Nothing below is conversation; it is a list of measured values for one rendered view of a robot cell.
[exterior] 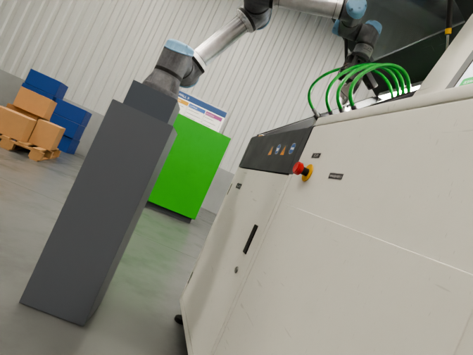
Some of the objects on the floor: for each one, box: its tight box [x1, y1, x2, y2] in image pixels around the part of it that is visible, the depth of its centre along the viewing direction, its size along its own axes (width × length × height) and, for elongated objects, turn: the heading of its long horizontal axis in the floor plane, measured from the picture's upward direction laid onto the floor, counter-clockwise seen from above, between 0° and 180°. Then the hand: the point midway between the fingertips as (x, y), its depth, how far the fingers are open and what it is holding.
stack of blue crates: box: [22, 68, 92, 154], centre depth 676 cm, size 126×48×122 cm, turn 2°
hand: (345, 102), depth 144 cm, fingers closed
